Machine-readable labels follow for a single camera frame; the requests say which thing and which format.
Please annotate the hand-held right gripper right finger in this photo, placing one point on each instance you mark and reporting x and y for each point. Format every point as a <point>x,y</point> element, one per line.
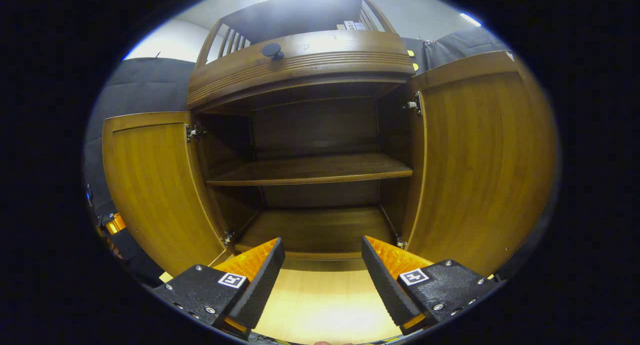
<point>382,285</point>

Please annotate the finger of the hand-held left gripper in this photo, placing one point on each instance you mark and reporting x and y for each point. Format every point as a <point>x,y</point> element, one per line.
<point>114,223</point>

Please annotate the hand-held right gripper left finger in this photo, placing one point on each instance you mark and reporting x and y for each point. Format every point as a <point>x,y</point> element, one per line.
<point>260,285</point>

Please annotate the wooden cabinet door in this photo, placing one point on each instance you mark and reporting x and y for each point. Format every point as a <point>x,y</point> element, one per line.
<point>155,190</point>
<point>480,170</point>

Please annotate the metal door hinge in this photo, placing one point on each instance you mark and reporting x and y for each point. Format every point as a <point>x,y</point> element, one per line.
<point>414,105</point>
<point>194,133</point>
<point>401,243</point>
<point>228,237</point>

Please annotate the wooden inner shelf board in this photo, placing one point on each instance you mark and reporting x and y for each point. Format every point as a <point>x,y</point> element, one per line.
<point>310,170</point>

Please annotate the black backdrop cloth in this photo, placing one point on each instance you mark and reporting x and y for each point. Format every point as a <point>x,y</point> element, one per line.
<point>140,85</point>

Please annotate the round black drawer knob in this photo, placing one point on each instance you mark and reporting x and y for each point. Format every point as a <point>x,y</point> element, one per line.
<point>272,50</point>

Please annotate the ribbed wooden drawer front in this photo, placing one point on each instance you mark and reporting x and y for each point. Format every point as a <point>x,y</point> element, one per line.
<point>325,55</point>

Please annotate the metal backdrop clip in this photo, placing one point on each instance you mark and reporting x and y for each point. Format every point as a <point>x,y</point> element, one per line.
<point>426,41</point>

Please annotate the grey spine shelf book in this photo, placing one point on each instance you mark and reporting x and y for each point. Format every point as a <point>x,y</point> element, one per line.
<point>360,26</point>

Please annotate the white spine shelf book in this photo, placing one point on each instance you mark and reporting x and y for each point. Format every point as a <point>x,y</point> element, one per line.
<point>349,25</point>

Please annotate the small ceiling light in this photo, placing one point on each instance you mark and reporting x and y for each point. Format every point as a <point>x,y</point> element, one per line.
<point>470,19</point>

